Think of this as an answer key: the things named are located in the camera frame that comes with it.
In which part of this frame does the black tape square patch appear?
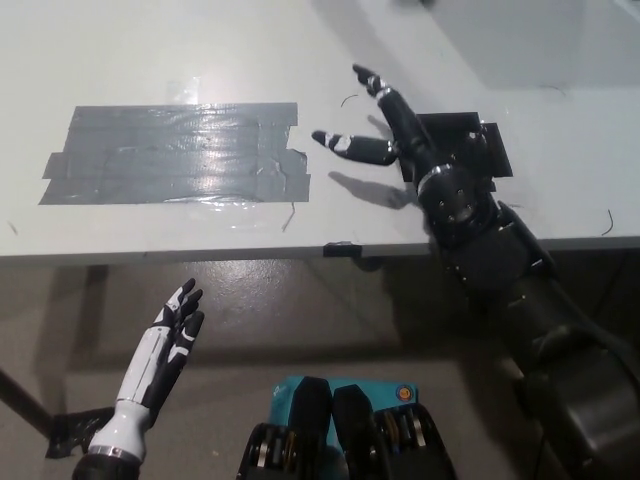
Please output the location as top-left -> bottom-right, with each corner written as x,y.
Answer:
401,112 -> 515,194

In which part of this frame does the small black tape piece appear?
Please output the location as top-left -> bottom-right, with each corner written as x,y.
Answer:
323,240 -> 362,259

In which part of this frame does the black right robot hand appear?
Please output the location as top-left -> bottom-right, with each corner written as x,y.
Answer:
312,63 -> 454,189

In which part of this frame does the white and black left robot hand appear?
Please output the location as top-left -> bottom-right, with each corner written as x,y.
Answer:
89,278 -> 207,461

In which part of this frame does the black diagonal metal bar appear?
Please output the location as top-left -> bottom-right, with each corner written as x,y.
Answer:
0,369 -> 54,439

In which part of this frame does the grey duct tape patch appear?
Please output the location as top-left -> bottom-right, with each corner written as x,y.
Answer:
37,102 -> 312,206

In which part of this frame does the black teal robot torso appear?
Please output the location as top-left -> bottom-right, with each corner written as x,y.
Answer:
238,377 -> 456,480

